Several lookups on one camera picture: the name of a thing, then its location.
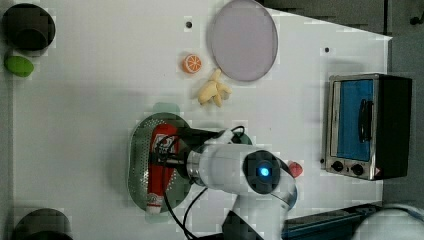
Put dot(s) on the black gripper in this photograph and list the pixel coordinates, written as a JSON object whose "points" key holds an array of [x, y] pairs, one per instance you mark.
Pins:
{"points": [[189, 139]]}

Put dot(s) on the red ketchup bottle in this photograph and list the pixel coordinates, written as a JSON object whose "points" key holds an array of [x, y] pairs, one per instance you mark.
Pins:
{"points": [[164, 143]]}

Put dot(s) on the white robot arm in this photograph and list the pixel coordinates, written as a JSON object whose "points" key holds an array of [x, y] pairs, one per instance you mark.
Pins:
{"points": [[263, 184]]}

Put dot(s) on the green oval strainer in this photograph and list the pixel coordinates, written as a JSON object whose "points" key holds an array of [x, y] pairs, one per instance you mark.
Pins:
{"points": [[139, 146]]}

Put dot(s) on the green metal pot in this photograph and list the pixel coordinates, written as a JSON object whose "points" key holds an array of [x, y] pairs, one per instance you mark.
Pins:
{"points": [[240, 137]]}

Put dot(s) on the yellow banana bunch toy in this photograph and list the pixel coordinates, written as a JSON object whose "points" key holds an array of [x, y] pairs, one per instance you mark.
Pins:
{"points": [[214, 90]]}

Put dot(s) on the orange slice toy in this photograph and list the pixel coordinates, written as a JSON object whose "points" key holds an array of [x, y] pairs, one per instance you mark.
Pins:
{"points": [[191, 64]]}

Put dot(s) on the strawberry toy on table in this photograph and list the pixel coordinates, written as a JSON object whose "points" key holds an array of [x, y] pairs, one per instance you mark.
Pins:
{"points": [[295, 169]]}

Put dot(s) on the blue bowl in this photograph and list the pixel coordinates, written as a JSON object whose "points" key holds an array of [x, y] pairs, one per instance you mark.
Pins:
{"points": [[292, 198]]}

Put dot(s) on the purple round plate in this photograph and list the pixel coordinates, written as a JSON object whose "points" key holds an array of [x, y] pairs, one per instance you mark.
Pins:
{"points": [[244, 40]]}

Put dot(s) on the green lime toy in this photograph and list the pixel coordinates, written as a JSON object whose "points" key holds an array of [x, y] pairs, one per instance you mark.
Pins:
{"points": [[19, 66]]}

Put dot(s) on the black toaster oven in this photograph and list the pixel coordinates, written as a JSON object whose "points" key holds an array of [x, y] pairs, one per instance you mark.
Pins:
{"points": [[368, 126]]}

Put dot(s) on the black cylinder post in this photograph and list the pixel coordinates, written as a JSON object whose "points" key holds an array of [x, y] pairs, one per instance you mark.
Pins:
{"points": [[43, 224], [28, 27]]}

